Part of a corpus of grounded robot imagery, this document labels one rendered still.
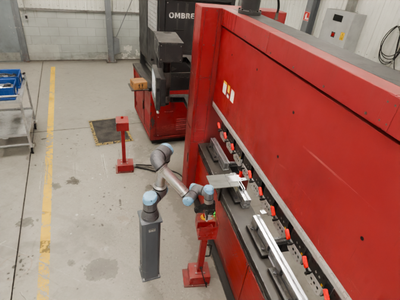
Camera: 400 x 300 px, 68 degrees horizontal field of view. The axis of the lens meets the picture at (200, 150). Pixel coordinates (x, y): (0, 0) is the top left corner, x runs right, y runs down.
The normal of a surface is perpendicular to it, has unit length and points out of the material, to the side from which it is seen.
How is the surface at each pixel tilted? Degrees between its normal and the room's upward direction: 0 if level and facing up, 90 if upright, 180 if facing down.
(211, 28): 90
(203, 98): 90
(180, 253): 0
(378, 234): 90
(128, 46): 90
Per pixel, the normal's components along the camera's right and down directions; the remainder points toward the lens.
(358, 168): -0.96, 0.06
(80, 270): 0.09, -0.84
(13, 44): 0.37, 0.53
